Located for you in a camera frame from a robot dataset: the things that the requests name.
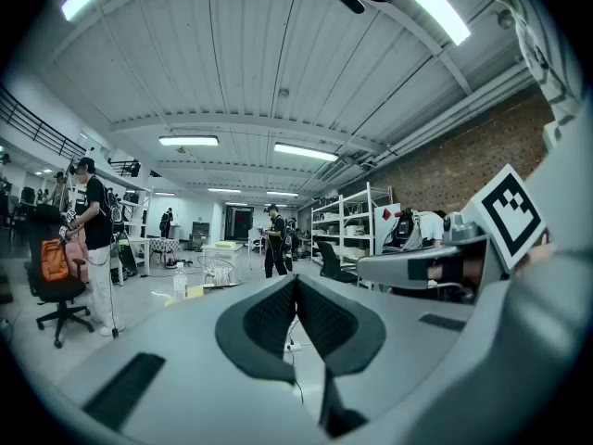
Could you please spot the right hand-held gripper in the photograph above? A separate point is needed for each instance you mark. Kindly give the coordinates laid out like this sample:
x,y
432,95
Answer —
x,y
509,211

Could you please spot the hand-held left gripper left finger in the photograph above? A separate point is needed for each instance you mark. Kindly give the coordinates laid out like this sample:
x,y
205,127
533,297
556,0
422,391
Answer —
x,y
185,369

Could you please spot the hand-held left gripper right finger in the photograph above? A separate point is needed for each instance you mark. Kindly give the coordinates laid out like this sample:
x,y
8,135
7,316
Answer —
x,y
398,341

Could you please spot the white fridge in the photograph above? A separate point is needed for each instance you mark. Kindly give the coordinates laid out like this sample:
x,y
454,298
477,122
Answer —
x,y
387,230

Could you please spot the black red backpack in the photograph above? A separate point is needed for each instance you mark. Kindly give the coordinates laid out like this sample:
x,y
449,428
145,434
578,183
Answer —
x,y
403,227

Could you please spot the white metal shelving unit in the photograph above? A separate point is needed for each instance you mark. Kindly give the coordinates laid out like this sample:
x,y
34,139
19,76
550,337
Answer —
x,y
343,230

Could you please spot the clear water bottle red label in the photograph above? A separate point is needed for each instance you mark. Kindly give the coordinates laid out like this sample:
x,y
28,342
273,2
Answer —
x,y
180,285

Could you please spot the white power strip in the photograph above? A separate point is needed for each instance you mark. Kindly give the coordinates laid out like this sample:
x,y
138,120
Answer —
x,y
293,347

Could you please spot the table with checkered cloth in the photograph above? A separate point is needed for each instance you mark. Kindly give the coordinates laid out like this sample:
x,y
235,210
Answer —
x,y
164,245

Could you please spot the white table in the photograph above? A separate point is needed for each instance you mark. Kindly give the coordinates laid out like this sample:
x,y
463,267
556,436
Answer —
x,y
222,247
134,241

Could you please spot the pink jacket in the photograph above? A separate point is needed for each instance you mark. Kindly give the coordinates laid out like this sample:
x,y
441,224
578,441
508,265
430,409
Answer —
x,y
76,253

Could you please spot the white shelf rack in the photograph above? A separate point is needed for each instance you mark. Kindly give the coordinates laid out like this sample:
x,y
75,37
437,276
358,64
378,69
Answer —
x,y
136,211

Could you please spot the orange backpack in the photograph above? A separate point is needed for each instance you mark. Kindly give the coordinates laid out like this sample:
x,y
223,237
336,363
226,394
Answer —
x,y
54,260

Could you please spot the black railing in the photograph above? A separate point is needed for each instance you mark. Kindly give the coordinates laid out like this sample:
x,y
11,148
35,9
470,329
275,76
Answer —
x,y
37,130

